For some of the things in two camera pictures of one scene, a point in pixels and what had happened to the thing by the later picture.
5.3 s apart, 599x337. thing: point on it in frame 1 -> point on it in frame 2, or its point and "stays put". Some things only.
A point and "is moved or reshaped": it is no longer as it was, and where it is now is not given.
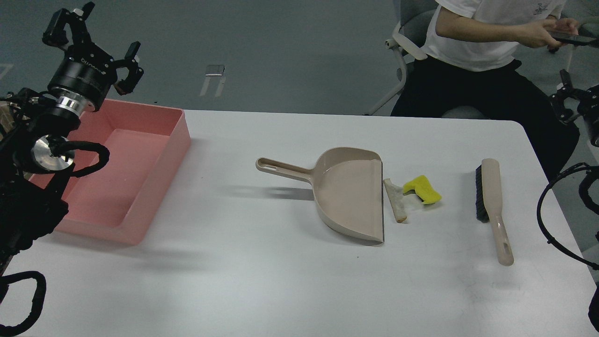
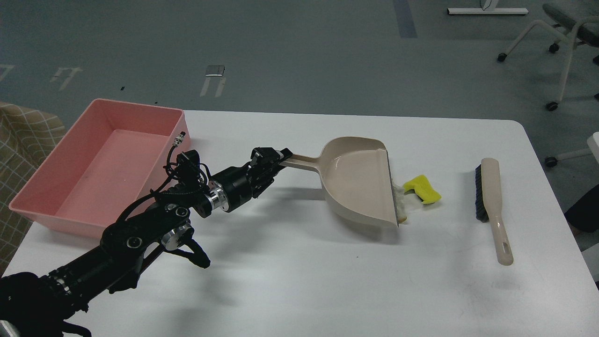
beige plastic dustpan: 347,187 is moved or reshaped
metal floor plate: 216,70 stays put
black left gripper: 87,69 -> 235,181
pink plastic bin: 120,201 stays put
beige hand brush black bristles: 488,195 stays put
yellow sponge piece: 422,186 stays put
